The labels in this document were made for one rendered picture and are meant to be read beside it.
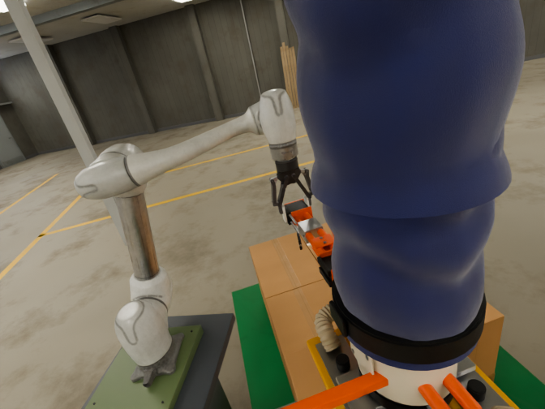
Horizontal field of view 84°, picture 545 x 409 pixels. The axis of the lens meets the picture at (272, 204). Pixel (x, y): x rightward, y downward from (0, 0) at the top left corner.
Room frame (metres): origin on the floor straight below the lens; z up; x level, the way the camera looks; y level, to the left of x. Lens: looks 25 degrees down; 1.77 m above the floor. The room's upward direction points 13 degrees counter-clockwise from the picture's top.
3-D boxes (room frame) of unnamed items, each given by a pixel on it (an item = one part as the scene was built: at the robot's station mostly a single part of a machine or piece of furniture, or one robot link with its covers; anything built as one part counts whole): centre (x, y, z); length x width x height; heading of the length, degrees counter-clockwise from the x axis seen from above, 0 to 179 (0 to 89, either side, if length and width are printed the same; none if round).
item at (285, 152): (0.95, -0.08, 1.50); 0.09 x 0.09 x 0.06
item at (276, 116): (0.97, -0.08, 1.61); 0.13 x 0.11 x 0.16; 3
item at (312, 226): (0.83, -0.10, 1.26); 0.07 x 0.07 x 0.04; 9
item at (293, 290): (1.43, -0.33, 0.34); 1.20 x 1.00 x 0.40; 8
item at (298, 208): (0.96, -0.09, 1.27); 0.08 x 0.07 x 0.05; 9
